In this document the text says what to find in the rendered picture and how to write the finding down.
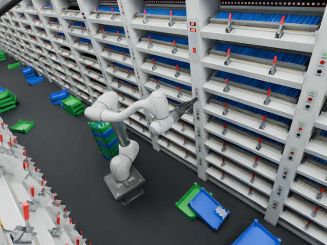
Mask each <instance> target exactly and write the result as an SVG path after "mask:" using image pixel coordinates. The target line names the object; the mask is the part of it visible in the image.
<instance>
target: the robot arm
mask: <svg viewBox="0 0 327 245"><path fill-rule="evenodd" d="M196 101H197V98H196V97H195V98H193V99H192V100H190V101H185V102H183V103H181V104H179V105H176V106H175V109H173V110H170V111H169V106H168V101H167V98H166V96H165V94H164V93H163V92H161V91H159V90H157V91H154V92H152V93H151V95H150V97H149V98H148V99H146V100H139V101H137V102H135V103H133V104H132V105H131V106H129V107H128V108H126V109H125V110H124V111H122V112H120V113H118V110H119V108H118V102H119V97H118V95H117V93H115V92H114V91H108V92H106V93H104V94H102V95H101V96H100V97H99V98H98V99H97V100H96V102H95V103H94V104H93V105H92V106H91V107H88V108H86V109H85V111H84V115H85V116H86V117H87V118H88V119H89V120H91V121H94V122H103V123H106V122H109V123H110V125H111V127H112V129H113V131H114V133H115V135H116V137H117V139H118V142H119V146H118V147H119V155H118V156H115V157H114V158H113V159H112V160H111V162H110V170H111V172H112V175H111V176H112V177H113V179H114V181H115V183H116V185H117V188H118V189H119V188H121V187H122V186H123V185H125V186H126V187H129V185H128V183H129V182H131V181H134V180H135V178H134V177H133V176H132V174H131V172H130V167H131V164H132V162H133V161H134V160H135V158H136V156H137V154H138V152H139V144H138V143H137V142H136V141H134V140H129V138H128V135H127V133H126V130H125V128H124V126H123V123H122V121H124V120H126V119H127V118H128V117H130V116H131V115H132V114H134V113H135V112H136V111H138V110H139V109H142V108H143V109H146V110H147V112H148V113H151V114H152V115H153V116H154V119H153V122H152V123H151V125H150V130H151V132H152V133H153V134H155V135H160V134H162V133H164V132H165V131H167V130H168V129H169V128H170V127H171V126H172V125H173V124H174V123H175V122H177V121H178V120H179V118H180V117H181V116H182V115H183V114H185V113H187V114H189V112H190V111H191V109H192V108H193V107H194V105H193V104H194V103H195V102H196Z"/></svg>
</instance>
